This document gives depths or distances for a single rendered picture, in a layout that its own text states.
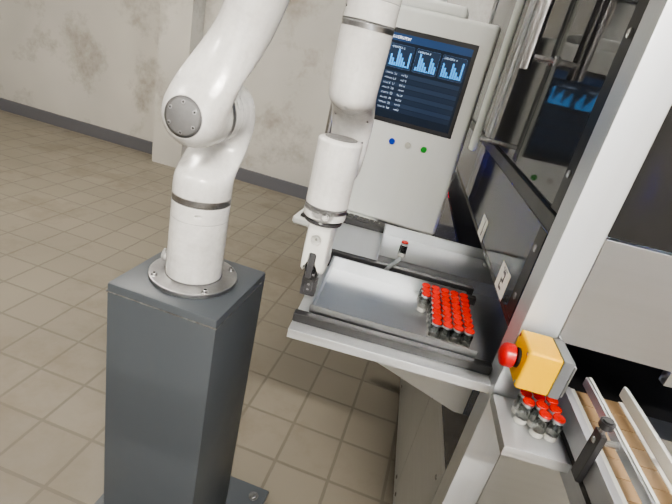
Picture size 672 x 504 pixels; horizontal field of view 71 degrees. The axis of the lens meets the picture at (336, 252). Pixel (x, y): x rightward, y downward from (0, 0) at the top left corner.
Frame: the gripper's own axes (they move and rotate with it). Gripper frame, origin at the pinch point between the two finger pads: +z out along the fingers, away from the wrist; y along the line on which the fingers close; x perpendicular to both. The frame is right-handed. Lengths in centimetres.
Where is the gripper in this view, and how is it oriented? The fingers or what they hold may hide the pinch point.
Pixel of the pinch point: (309, 285)
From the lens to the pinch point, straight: 99.8
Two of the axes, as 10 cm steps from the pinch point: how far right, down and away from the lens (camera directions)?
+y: 1.6, -3.7, 9.1
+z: -2.1, 8.9, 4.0
